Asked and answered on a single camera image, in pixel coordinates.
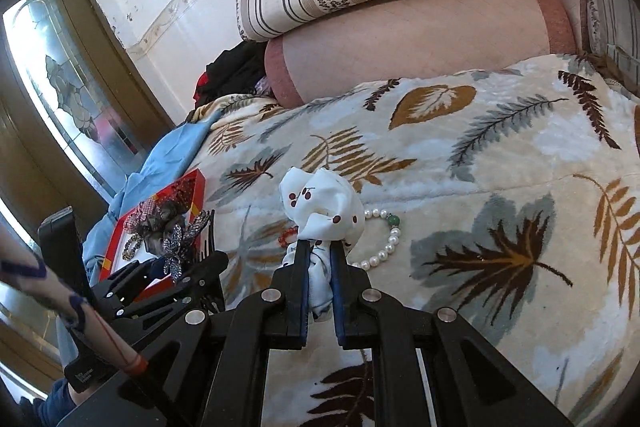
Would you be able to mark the black clothes pile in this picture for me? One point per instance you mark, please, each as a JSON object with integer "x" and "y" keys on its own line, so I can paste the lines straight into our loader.
{"x": 235, "y": 72}

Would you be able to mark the plaid scrunchie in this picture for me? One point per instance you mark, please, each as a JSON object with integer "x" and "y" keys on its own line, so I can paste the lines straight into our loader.
{"x": 145, "y": 214}

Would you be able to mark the leopard print scrunchie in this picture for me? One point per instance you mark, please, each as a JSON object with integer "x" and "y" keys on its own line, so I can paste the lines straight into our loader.
{"x": 132, "y": 247}

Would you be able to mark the light blue cloth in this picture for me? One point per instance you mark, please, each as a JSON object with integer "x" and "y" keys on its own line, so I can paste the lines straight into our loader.
{"x": 150, "y": 167}

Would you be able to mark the pink quilted bolster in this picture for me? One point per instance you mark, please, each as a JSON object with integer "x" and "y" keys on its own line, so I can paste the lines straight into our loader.
{"x": 400, "y": 37}

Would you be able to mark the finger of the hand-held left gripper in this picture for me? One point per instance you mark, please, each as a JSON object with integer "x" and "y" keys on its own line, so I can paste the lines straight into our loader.
{"x": 200, "y": 274}
{"x": 127, "y": 279}

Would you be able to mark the person's leg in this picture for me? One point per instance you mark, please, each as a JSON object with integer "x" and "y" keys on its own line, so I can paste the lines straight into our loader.
{"x": 55, "y": 399}

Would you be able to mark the striped floral cushion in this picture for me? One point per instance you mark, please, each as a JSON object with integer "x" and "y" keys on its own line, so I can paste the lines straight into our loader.
{"x": 612, "y": 12}

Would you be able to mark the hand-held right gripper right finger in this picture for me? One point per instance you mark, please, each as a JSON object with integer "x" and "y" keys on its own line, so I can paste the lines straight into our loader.
{"x": 340, "y": 307}

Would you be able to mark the white dotted scrunchie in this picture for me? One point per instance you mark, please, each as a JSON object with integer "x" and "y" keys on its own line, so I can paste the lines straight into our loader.
{"x": 320, "y": 207}

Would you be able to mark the red polka dot scrunchie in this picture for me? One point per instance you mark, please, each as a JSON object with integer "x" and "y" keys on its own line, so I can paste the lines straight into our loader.
{"x": 175, "y": 189}

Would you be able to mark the person's left forearm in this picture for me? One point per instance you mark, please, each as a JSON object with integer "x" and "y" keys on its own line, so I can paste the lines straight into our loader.
{"x": 75, "y": 302}

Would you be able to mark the wooden glass door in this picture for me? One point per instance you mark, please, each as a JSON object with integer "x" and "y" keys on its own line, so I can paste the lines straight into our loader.
{"x": 45, "y": 107}

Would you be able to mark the red gift box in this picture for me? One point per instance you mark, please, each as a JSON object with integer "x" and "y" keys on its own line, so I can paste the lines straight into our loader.
{"x": 120, "y": 257}

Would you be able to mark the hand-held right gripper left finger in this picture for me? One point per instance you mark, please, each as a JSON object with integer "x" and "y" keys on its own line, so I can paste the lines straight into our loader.
{"x": 300, "y": 302}

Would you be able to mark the leaf print blanket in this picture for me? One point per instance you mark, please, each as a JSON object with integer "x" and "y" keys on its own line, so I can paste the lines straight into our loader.
{"x": 475, "y": 232}

